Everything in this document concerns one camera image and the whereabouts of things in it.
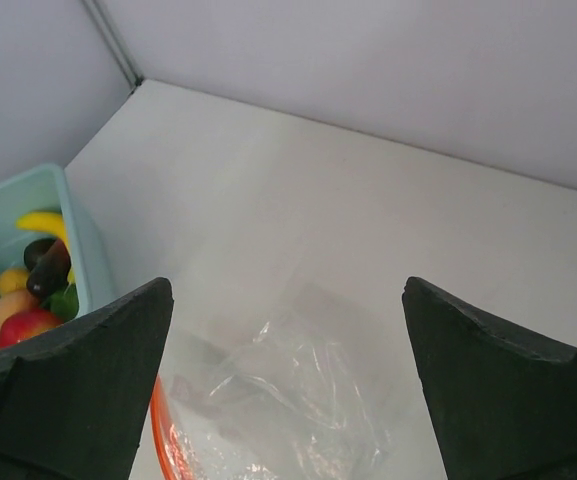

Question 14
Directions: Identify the fake small peach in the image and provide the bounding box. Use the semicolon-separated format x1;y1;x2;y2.
0;289;40;329

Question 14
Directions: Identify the fake yellow banana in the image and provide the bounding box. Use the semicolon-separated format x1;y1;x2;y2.
15;210;77;286

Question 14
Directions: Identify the fake orange fruit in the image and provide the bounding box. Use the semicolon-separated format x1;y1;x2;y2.
0;267;30;296

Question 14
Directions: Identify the fake green vegetable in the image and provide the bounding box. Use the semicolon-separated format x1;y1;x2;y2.
41;284;79;322

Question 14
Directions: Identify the fake purple eggplant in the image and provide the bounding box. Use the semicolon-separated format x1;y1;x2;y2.
26;239;71;299

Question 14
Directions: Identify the fake red yellow apple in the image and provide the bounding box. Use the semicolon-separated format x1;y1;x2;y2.
0;308;63;349

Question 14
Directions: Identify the fake dark plum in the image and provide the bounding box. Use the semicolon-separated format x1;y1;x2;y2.
23;238;55;272

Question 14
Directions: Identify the teal plastic bin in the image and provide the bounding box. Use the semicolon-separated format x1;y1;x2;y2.
0;164;116;316

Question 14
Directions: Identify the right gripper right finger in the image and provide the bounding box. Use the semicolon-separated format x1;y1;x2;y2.
402;277;577;479

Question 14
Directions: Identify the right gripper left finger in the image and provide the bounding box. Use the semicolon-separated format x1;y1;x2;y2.
0;277;173;479

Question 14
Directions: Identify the clear zip top bag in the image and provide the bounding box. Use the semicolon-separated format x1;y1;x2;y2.
162;253;443;479

